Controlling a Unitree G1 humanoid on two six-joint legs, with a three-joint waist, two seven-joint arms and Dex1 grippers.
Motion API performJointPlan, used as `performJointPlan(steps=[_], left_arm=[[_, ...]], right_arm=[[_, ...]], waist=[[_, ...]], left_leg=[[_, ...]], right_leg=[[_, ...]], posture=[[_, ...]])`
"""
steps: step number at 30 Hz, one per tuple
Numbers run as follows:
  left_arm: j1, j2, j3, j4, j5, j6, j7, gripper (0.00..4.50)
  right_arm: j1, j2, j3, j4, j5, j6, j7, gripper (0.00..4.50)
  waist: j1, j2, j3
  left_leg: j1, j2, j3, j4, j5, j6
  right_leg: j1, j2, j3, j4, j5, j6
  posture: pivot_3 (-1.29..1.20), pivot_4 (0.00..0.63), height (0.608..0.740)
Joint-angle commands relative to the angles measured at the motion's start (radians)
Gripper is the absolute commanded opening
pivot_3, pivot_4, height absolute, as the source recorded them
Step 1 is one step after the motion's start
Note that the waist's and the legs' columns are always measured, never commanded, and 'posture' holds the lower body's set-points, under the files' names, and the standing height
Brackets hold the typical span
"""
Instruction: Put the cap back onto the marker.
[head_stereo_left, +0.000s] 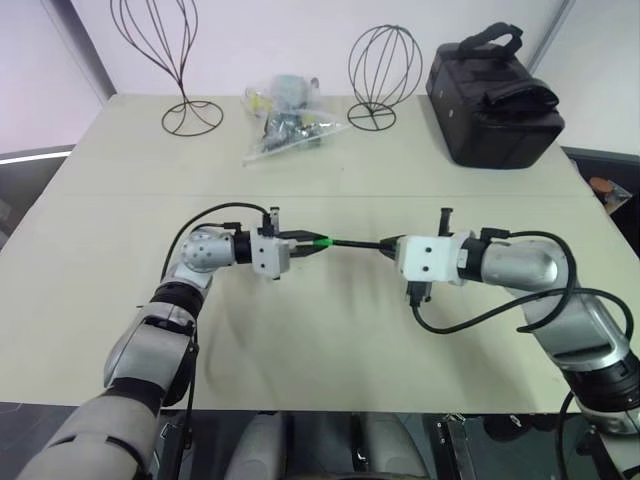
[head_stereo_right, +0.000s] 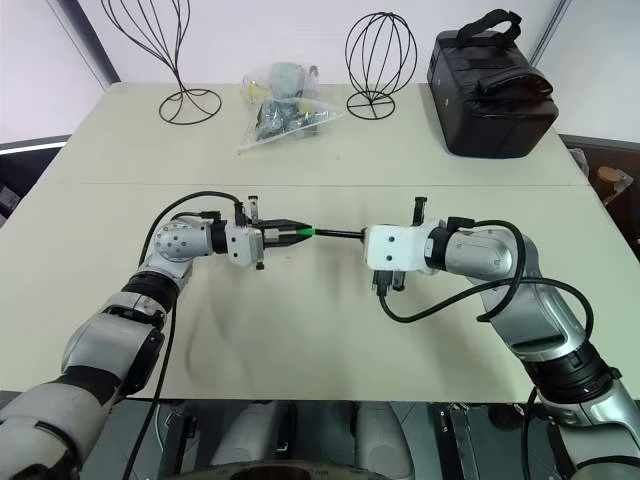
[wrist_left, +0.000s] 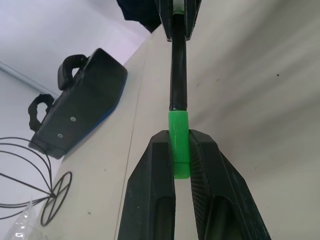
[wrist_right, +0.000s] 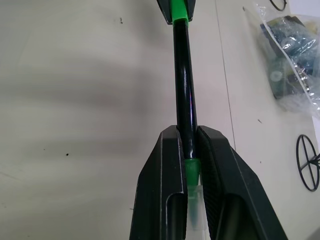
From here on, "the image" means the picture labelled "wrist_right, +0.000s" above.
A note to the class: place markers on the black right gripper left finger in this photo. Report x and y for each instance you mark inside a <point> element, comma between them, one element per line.
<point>157,190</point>

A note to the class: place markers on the clear plastic bag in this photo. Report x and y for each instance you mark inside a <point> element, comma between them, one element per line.
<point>297,62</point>

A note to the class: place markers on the green marker cap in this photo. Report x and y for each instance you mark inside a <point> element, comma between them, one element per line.
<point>179,10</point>

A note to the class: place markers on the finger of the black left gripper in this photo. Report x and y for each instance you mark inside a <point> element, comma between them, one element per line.
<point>165,11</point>
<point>190,10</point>

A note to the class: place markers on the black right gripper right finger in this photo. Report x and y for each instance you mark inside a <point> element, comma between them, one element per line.
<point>232,190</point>

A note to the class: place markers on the blue green bagged parts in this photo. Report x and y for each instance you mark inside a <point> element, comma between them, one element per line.
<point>295,47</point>

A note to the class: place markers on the black marker with green tip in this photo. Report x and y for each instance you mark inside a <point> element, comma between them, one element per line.
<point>183,87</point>

